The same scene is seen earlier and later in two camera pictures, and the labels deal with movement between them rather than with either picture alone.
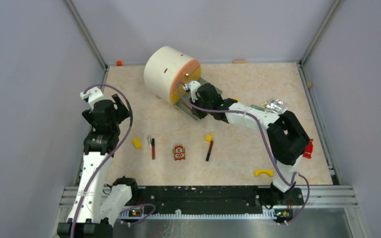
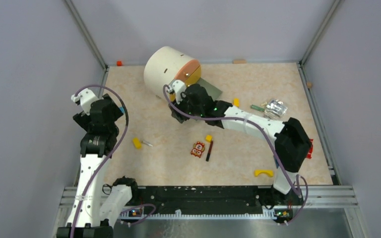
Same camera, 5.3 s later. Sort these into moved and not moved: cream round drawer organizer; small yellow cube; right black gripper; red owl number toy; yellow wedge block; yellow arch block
Moved: red owl number toy; right black gripper
Not moved: cream round drawer organizer; small yellow cube; yellow arch block; yellow wedge block
